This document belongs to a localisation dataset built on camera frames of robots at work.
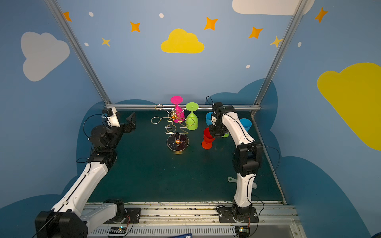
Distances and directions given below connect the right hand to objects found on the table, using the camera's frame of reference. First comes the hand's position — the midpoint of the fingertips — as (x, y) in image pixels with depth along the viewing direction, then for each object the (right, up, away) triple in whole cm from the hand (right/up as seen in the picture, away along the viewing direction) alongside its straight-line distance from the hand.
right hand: (216, 134), depth 90 cm
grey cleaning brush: (+8, -27, -4) cm, 28 cm away
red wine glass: (-4, -7, +13) cm, 15 cm away
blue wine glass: (-4, +10, +8) cm, 13 cm away
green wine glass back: (-15, +8, -2) cm, 17 cm away
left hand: (-49, +12, -17) cm, 53 cm away
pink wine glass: (-22, +11, -9) cm, 26 cm away
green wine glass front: (0, +1, -26) cm, 26 cm away
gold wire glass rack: (-25, -6, +11) cm, 28 cm away
